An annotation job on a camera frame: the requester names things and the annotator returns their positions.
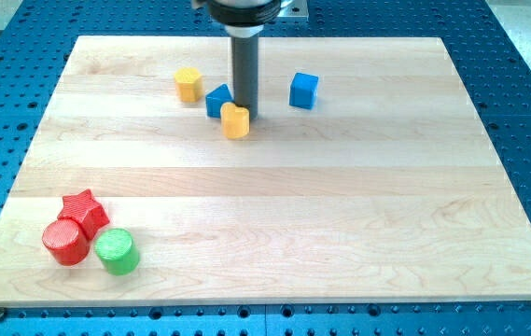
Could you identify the blue triangle block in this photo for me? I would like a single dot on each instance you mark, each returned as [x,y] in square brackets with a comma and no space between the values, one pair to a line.
[215,99]

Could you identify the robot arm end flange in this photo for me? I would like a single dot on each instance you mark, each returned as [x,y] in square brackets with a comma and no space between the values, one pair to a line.
[246,18]

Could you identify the blue cube block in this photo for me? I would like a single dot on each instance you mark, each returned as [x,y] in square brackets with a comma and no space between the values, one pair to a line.
[303,89]

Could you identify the yellow heart block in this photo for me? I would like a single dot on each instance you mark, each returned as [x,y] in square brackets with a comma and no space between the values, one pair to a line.
[235,120]

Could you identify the wooden board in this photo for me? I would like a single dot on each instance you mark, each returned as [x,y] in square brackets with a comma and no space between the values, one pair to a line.
[388,190]

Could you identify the yellow hexagon block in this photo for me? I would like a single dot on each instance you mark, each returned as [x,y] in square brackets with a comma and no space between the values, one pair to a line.
[189,84]

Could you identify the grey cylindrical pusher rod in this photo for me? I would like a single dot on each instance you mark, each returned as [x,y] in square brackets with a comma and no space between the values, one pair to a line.
[245,73]

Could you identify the green cylinder block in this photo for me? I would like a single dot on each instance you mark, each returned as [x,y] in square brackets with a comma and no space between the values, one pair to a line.
[117,251]

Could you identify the red star block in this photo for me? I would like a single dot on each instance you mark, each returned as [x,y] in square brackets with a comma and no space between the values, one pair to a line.
[88,213]

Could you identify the red cylinder block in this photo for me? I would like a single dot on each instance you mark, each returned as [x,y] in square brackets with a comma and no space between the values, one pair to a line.
[66,242]

